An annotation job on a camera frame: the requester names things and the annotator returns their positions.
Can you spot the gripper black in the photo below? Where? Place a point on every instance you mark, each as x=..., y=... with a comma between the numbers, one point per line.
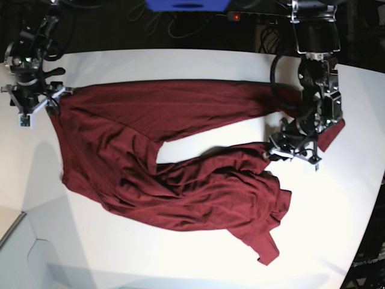
x=300, y=137
x=24, y=60

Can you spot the dark red t-shirt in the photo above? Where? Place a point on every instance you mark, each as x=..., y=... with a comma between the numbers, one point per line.
x=116, y=143

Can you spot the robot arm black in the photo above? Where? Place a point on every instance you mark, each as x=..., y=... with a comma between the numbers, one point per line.
x=319, y=109
x=44, y=31

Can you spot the black power strip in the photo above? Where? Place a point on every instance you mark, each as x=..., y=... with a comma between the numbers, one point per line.
x=257, y=18

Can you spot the blue box at top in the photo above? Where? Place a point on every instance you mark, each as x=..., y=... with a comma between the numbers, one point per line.
x=187, y=5

